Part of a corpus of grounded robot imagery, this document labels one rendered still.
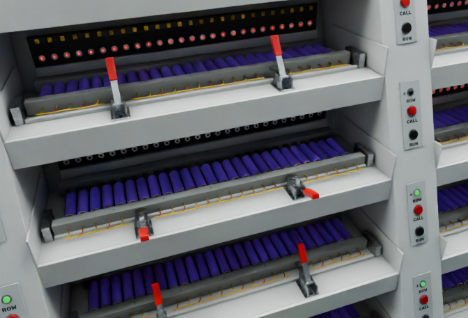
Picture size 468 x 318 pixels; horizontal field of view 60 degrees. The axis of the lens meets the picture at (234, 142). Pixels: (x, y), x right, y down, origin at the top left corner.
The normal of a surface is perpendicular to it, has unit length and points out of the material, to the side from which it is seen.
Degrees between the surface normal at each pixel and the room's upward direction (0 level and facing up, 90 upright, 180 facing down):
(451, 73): 109
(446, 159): 19
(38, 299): 90
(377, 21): 90
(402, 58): 90
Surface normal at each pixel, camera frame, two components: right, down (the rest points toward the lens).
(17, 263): 0.27, 0.14
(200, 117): 0.30, 0.46
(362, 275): -0.05, -0.87
